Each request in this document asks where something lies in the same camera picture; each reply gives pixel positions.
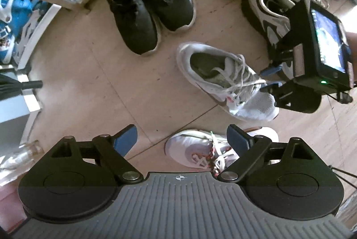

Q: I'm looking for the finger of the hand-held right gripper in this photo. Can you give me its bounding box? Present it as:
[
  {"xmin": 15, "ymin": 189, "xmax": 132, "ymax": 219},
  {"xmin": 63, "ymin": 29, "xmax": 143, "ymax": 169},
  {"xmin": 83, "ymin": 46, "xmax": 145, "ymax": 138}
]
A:
[
  {"xmin": 259, "ymin": 66, "xmax": 284, "ymax": 77},
  {"xmin": 259, "ymin": 82, "xmax": 285, "ymax": 95}
]

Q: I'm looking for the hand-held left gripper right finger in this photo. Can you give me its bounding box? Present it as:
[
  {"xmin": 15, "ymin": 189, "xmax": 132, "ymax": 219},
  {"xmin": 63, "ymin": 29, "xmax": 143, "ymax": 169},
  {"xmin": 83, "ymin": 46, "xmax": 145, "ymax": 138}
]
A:
[{"xmin": 218, "ymin": 124, "xmax": 317, "ymax": 182}]

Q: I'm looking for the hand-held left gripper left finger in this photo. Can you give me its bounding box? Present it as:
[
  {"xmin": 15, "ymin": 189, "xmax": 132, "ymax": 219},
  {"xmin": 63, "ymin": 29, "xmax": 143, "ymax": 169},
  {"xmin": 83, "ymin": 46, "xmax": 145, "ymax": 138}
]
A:
[{"xmin": 47, "ymin": 125, "xmax": 144, "ymax": 183}]

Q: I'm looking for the white mesh sneaker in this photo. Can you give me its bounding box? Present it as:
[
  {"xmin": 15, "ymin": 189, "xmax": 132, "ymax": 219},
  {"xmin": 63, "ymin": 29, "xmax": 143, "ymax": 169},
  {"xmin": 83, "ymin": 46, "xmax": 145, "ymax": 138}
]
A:
[{"xmin": 176, "ymin": 42, "xmax": 280, "ymax": 121}]

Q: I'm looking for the person's right forearm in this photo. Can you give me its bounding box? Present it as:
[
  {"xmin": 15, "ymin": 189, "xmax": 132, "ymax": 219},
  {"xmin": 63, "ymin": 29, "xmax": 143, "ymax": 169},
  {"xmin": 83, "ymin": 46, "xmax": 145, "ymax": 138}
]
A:
[{"xmin": 346, "ymin": 31, "xmax": 357, "ymax": 89}]

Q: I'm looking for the person's left shoe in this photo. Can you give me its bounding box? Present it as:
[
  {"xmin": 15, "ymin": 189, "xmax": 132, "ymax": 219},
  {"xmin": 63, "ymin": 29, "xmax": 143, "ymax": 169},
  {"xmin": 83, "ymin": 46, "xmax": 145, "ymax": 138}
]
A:
[{"xmin": 164, "ymin": 127, "xmax": 279, "ymax": 173}]

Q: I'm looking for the grey cabinet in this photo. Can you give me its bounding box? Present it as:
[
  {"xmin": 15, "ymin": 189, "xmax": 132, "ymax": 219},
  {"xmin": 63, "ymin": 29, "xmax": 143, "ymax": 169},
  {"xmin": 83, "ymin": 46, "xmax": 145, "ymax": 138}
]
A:
[{"xmin": 0, "ymin": 89, "xmax": 42, "ymax": 132}]

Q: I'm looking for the black umbrella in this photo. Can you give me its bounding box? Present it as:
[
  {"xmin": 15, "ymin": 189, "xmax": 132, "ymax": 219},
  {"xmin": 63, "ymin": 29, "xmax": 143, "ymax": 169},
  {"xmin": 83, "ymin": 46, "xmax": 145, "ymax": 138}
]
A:
[{"xmin": 0, "ymin": 73, "xmax": 44, "ymax": 96}]

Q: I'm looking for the white shelf unit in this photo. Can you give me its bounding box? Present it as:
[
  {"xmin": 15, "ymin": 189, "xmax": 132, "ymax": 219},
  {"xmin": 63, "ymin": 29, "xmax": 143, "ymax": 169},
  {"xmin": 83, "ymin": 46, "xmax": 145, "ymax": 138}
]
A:
[{"xmin": 0, "ymin": 0, "xmax": 63, "ymax": 72}]

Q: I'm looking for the blue white sports gear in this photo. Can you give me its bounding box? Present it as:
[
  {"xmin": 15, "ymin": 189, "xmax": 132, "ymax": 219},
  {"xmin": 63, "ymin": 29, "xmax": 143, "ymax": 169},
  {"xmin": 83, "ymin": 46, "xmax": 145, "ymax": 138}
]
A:
[{"xmin": 0, "ymin": 0, "xmax": 52, "ymax": 64}]

